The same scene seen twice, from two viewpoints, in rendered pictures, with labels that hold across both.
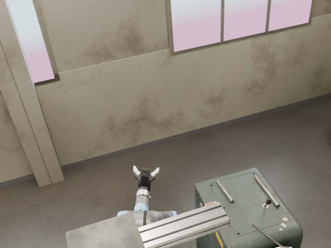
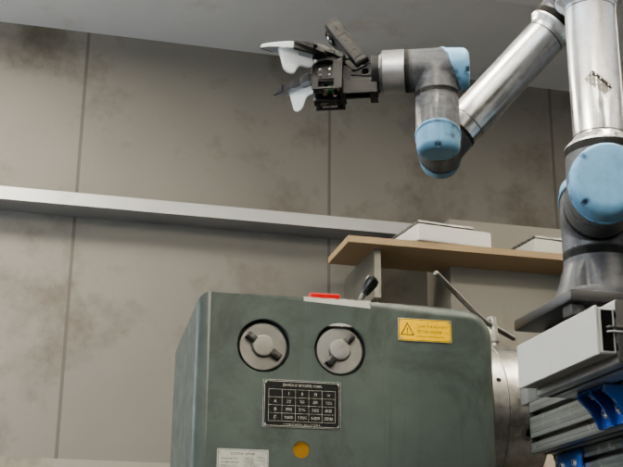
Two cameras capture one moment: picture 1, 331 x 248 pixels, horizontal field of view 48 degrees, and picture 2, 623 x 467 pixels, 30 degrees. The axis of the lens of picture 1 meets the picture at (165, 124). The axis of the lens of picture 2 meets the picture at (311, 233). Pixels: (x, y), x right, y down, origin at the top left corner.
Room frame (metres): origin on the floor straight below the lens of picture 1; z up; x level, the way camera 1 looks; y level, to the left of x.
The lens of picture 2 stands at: (1.50, 1.98, 0.66)
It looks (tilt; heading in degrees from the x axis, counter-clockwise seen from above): 18 degrees up; 272
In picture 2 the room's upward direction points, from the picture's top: 1 degrees clockwise
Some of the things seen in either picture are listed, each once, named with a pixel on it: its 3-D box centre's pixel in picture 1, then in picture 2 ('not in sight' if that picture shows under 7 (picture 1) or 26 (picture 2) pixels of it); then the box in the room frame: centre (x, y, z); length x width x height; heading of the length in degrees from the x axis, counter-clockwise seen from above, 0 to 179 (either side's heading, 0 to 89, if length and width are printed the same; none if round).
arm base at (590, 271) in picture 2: not in sight; (599, 281); (1.07, 0.06, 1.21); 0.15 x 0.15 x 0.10
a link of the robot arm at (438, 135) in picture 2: not in sight; (438, 127); (1.35, 0.15, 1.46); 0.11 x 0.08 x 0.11; 84
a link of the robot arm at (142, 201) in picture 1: (142, 206); (437, 71); (1.35, 0.17, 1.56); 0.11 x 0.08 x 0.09; 174
